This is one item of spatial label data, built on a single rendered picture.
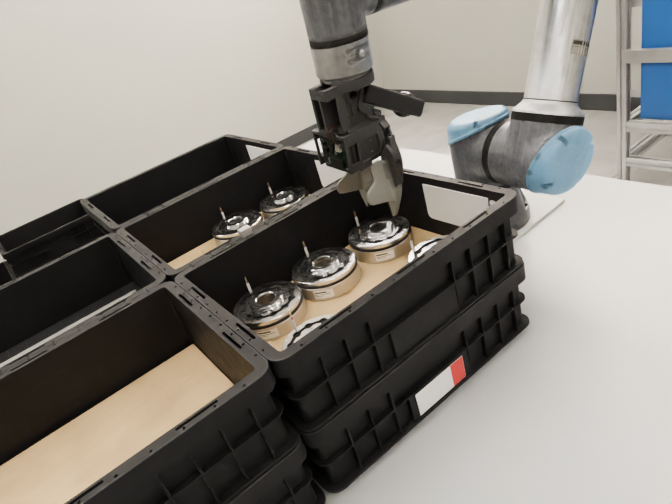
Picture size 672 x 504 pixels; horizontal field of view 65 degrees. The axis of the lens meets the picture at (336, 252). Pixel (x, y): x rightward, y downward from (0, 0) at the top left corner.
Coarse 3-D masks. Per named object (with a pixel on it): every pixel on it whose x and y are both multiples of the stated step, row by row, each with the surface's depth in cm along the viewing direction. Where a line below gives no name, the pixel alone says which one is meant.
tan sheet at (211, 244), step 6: (210, 240) 108; (198, 246) 107; (204, 246) 106; (210, 246) 105; (216, 246) 104; (192, 252) 105; (198, 252) 104; (204, 252) 104; (180, 258) 104; (186, 258) 103; (192, 258) 103; (174, 264) 103; (180, 264) 102
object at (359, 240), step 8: (376, 216) 90; (384, 216) 89; (392, 216) 88; (400, 216) 88; (360, 224) 89; (392, 224) 86; (400, 224) 86; (408, 224) 84; (352, 232) 87; (360, 232) 87; (392, 232) 84; (400, 232) 84; (352, 240) 85; (360, 240) 85; (368, 240) 84; (376, 240) 83; (384, 240) 83; (392, 240) 82; (360, 248) 83; (368, 248) 82; (376, 248) 82
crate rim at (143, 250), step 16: (256, 160) 112; (224, 176) 108; (192, 192) 105; (320, 192) 88; (160, 208) 102; (288, 208) 86; (128, 224) 99; (128, 240) 92; (144, 256) 85; (208, 256) 78; (176, 272) 76
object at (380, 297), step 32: (480, 192) 74; (512, 192) 70; (480, 224) 66; (448, 256) 64; (192, 288) 71; (384, 288) 59; (224, 320) 62; (352, 320) 57; (288, 352) 54; (320, 352) 56
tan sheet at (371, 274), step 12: (420, 240) 86; (408, 252) 83; (360, 264) 84; (372, 264) 83; (384, 264) 82; (396, 264) 81; (372, 276) 80; (384, 276) 79; (360, 288) 78; (336, 300) 77; (348, 300) 77; (312, 312) 76; (324, 312) 76; (336, 312) 75; (300, 324) 75; (276, 348) 72
